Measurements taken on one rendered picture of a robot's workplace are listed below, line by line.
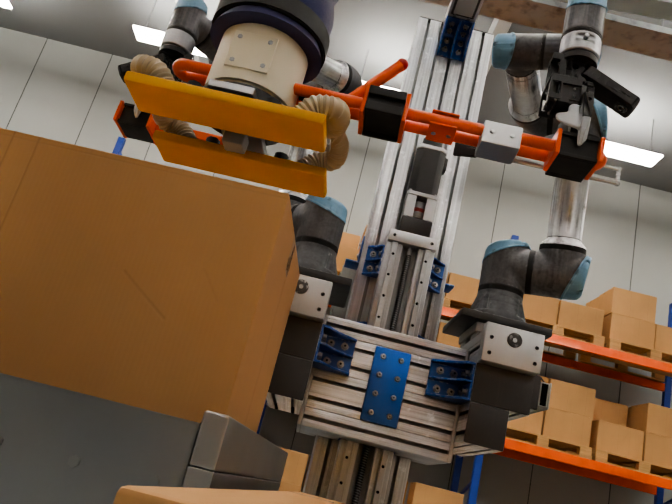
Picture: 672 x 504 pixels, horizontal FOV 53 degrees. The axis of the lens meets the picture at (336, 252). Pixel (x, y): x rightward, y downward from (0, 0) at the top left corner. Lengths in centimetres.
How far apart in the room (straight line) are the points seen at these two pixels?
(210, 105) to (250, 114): 7
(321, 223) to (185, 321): 83
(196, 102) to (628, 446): 844
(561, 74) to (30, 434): 106
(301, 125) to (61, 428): 59
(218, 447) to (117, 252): 36
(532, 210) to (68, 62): 779
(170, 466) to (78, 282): 34
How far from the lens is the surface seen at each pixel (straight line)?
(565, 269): 176
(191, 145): 131
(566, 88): 134
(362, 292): 186
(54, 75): 1199
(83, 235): 103
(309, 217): 173
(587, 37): 140
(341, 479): 170
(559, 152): 125
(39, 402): 83
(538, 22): 621
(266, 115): 111
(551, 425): 886
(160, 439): 78
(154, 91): 117
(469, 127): 124
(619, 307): 951
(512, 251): 178
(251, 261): 96
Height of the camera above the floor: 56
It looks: 19 degrees up
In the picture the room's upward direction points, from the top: 14 degrees clockwise
